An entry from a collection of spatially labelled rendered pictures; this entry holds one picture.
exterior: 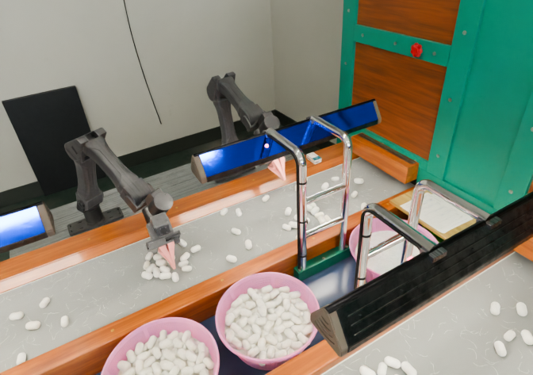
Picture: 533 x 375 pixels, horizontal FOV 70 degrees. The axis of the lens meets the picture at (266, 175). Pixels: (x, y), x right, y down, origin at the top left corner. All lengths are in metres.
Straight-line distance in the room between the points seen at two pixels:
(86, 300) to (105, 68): 2.10
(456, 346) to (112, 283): 0.93
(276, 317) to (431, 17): 0.98
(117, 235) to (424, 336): 0.96
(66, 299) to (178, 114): 2.27
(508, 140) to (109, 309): 1.19
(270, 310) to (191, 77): 2.45
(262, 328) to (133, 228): 0.57
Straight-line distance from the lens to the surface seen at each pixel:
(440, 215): 1.36
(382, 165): 1.51
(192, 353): 1.03
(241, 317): 1.08
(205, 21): 3.22
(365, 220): 0.81
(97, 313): 1.19
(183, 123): 3.34
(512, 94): 1.22
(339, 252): 1.25
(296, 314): 1.06
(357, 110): 1.24
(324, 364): 0.96
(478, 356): 1.08
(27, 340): 1.23
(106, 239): 1.37
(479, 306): 1.18
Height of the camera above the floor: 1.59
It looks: 33 degrees down
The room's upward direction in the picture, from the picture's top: 4 degrees counter-clockwise
